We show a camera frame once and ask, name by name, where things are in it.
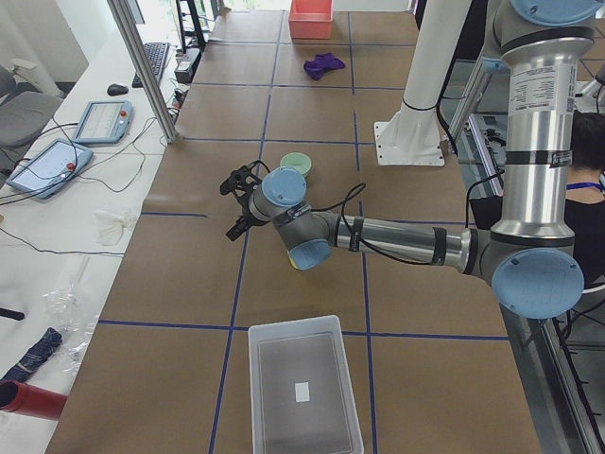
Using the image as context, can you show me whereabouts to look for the pink plastic bin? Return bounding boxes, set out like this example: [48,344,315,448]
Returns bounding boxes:
[288,0,333,40]

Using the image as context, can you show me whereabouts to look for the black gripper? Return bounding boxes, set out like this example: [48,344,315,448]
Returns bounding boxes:
[219,161,263,239]

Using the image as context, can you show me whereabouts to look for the purple cloth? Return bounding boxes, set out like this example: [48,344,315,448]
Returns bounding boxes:
[303,52,346,80]

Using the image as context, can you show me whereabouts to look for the near teach pendant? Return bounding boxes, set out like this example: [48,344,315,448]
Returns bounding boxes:
[6,139,94,200]

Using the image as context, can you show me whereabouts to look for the white crumpled cloth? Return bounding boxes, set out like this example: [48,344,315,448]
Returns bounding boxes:
[94,210,138,246]

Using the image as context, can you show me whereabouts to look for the mint green bowl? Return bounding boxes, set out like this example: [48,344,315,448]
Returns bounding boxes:
[280,151,312,178]

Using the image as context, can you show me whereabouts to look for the crumpled clear plastic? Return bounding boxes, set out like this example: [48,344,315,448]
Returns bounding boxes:
[43,282,98,376]

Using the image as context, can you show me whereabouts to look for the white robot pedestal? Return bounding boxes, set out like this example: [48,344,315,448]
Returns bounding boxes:
[374,0,472,166]

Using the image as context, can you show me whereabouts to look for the aluminium frame post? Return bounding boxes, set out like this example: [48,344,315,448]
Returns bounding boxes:
[107,0,180,144]

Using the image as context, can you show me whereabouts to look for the grey office chair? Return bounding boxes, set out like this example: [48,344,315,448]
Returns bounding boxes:
[1,59,64,163]

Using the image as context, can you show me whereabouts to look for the dark blue folded umbrella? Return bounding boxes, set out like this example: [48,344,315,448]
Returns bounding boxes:
[1,327,62,383]

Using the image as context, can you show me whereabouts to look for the black keyboard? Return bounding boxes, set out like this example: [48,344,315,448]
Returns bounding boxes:
[144,42,171,82]

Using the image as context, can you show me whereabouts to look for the clear plastic bin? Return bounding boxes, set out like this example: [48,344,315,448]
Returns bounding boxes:
[248,315,364,453]

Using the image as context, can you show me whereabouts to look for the red cylinder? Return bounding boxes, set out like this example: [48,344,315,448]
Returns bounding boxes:
[1,380,67,421]

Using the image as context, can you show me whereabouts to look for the seated person black shirt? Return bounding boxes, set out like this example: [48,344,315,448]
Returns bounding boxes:
[472,112,605,294]

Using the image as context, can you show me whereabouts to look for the yellow plastic cup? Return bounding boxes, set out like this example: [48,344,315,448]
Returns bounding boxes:
[288,256,299,270]

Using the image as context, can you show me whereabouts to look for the teach pendant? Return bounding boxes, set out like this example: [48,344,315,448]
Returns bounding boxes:
[72,100,133,146]
[6,139,94,200]

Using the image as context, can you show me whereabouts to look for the black computer mouse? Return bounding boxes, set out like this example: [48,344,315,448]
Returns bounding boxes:
[107,83,129,96]

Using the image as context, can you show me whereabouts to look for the far teach pendant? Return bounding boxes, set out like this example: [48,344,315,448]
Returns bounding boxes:
[72,100,133,146]

